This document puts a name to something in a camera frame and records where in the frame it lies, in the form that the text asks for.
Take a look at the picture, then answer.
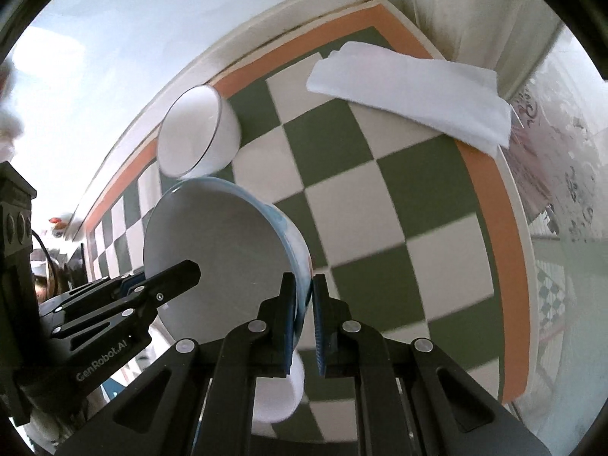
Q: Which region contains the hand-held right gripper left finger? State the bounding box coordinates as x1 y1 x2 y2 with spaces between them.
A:
54 272 299 456

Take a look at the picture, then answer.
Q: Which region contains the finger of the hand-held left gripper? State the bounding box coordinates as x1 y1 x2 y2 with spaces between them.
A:
38 270 146 317
50 259 203 341

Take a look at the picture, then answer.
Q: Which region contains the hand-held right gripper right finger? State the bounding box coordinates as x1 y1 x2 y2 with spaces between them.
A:
311 273 554 456

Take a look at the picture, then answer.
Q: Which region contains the white bowl blue floral print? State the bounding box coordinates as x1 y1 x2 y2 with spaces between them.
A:
142 176 315 347

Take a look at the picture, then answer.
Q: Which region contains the white bowl red floral print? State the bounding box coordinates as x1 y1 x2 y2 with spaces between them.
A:
251 349 306 438

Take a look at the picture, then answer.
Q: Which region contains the plain white bowl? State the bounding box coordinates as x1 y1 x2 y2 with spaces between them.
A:
158 84 241 180

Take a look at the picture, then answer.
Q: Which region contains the green white checkered tablecloth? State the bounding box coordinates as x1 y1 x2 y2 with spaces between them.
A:
83 0 533 442

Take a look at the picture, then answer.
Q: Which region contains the white folded cloth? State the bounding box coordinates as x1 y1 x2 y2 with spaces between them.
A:
305 41 515 158

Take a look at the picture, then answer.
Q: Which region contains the frosted glass sliding door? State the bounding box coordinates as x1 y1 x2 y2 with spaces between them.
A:
496 21 607 419

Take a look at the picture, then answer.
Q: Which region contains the black cable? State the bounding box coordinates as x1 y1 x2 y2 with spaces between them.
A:
29 229 65 298

